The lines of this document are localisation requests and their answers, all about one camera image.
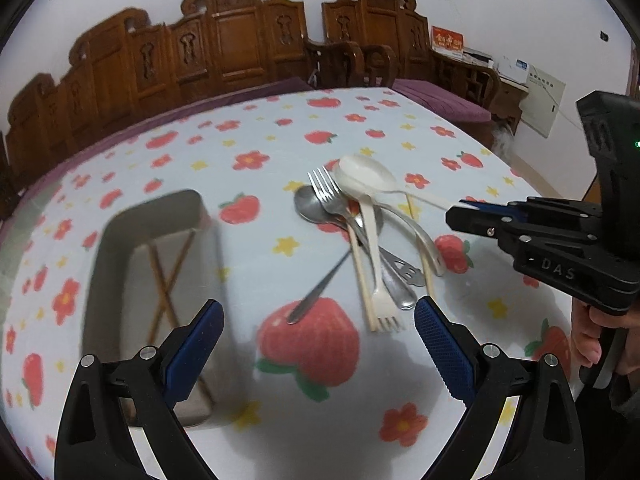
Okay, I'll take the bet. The white fluffy bundle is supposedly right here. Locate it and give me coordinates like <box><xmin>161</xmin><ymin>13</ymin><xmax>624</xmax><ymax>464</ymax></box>
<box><xmin>491</xmin><ymin>119</ymin><xmax>517</xmax><ymax>155</ymax></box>

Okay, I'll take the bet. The white and blue box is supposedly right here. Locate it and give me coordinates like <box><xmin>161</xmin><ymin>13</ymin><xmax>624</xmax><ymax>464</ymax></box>
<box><xmin>500</xmin><ymin>57</ymin><xmax>531</xmax><ymax>86</ymax></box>

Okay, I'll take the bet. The purple armchair cushion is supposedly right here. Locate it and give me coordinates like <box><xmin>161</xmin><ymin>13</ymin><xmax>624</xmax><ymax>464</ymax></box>
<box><xmin>392</xmin><ymin>79</ymin><xmax>493</xmax><ymax>123</ymax></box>

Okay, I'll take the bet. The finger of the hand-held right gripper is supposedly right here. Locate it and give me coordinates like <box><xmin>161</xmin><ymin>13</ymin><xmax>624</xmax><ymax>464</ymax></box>
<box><xmin>458</xmin><ymin>198</ymin><xmax>604</xmax><ymax>234</ymax></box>
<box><xmin>445</xmin><ymin>204</ymin><xmax>602</xmax><ymax>257</ymax></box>

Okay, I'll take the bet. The grey metal tray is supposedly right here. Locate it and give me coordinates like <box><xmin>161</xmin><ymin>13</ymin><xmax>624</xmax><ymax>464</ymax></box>
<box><xmin>80</xmin><ymin>189</ymin><xmax>226</xmax><ymax>428</ymax></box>

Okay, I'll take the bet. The large white plastic spoon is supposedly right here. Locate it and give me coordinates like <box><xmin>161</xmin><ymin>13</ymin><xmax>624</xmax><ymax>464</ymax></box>
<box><xmin>334</xmin><ymin>155</ymin><xmax>453</xmax><ymax>211</ymax></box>

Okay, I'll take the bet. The large metal spoon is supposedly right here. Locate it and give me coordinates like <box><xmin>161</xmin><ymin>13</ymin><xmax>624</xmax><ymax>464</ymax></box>
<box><xmin>293</xmin><ymin>185</ymin><xmax>421</xmax><ymax>288</ymax></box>

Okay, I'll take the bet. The long carved wooden sofa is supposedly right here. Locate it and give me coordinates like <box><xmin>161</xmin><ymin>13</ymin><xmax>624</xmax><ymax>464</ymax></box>
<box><xmin>0</xmin><ymin>0</ymin><xmax>313</xmax><ymax>211</ymax></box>

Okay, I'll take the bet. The strawberry flower print tablecloth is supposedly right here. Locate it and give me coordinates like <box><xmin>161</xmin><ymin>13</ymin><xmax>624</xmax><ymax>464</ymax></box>
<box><xmin>0</xmin><ymin>87</ymin><xmax>586</xmax><ymax>480</ymax></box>

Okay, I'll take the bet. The white wall distribution box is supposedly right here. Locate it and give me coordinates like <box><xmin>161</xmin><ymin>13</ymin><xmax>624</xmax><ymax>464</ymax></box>
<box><xmin>520</xmin><ymin>65</ymin><xmax>567</xmax><ymax>138</ymax></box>

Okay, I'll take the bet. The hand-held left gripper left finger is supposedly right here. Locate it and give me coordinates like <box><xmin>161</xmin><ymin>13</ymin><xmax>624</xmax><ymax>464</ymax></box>
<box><xmin>54</xmin><ymin>299</ymin><xmax>226</xmax><ymax>480</ymax></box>

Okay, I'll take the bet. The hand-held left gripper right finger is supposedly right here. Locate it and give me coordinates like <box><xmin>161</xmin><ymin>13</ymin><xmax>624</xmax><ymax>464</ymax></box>
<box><xmin>414</xmin><ymin>295</ymin><xmax>586</xmax><ymax>480</ymax></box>

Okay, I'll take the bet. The small metal spoon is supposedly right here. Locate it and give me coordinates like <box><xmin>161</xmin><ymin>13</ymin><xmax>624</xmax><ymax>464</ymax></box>
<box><xmin>286</xmin><ymin>200</ymin><xmax>385</xmax><ymax>325</ymax></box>

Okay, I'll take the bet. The white plastic fork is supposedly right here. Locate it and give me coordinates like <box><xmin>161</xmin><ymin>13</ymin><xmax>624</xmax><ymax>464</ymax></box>
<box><xmin>357</xmin><ymin>195</ymin><xmax>407</xmax><ymax>333</ymax></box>

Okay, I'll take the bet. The slim white plastic spoon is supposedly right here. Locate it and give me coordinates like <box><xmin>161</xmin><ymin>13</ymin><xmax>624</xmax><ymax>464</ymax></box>
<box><xmin>372</xmin><ymin>194</ymin><xmax>446</xmax><ymax>277</ymax></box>

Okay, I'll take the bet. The red box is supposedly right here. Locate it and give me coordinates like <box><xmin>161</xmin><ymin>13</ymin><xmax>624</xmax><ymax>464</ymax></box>
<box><xmin>431</xmin><ymin>26</ymin><xmax>465</xmax><ymax>58</ymax></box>

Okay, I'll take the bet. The metal fork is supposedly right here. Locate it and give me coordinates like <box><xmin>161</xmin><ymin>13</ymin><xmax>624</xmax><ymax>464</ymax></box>
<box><xmin>306</xmin><ymin>166</ymin><xmax>418</xmax><ymax>310</ymax></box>

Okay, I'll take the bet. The person's right hand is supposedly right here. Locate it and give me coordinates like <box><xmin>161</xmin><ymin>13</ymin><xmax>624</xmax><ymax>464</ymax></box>
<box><xmin>570</xmin><ymin>302</ymin><xmax>608</xmax><ymax>368</ymax></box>

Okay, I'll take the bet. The carved wooden armchair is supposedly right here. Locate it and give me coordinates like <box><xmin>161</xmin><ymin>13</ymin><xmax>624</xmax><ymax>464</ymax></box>
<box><xmin>305</xmin><ymin>0</ymin><xmax>501</xmax><ymax>111</ymax></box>

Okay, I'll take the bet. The wooden side table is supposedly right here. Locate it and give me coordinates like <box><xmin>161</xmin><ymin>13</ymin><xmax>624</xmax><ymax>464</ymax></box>
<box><xmin>435</xmin><ymin>52</ymin><xmax>531</xmax><ymax>133</ymax></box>

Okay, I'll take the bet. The wooden door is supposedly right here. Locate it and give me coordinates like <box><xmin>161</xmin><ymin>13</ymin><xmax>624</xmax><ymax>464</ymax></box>
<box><xmin>582</xmin><ymin>170</ymin><xmax>603</xmax><ymax>208</ymax></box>

